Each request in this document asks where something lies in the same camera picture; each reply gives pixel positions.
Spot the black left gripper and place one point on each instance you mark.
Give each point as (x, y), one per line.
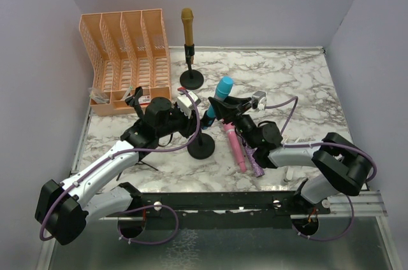
(192, 123)

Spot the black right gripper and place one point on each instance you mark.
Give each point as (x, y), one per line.
(236, 113)

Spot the blue microphone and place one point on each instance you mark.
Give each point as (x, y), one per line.
(222, 91)

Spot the black mic stand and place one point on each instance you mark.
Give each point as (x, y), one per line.
(133, 101)
(191, 79)
(202, 146)

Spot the gold microphone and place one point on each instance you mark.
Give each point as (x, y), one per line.
(187, 21)

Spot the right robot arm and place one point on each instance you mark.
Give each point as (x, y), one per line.
(343, 167)

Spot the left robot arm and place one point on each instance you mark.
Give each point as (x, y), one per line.
(64, 209)

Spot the black mini tripod stand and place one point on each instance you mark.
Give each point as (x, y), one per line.
(140, 162)

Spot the pink microphone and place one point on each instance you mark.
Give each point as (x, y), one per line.
(235, 146)

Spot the red white small card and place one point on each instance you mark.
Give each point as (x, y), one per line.
(144, 100)

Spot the green capped tube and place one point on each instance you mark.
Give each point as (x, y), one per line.
(128, 91)

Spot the purple glitter microphone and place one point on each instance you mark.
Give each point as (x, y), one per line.
(258, 170)

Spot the clear plastic bag of parts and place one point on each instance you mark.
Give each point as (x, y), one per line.
(97, 96)

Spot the orange plastic file organizer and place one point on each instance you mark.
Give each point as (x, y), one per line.
(127, 48)

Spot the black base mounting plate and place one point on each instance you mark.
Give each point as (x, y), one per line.
(229, 210)

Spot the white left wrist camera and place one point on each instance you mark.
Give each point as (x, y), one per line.
(185, 104)

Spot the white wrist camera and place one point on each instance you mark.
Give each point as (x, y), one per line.
(185, 104)
(259, 100)

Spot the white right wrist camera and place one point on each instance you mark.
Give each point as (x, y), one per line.
(259, 100)

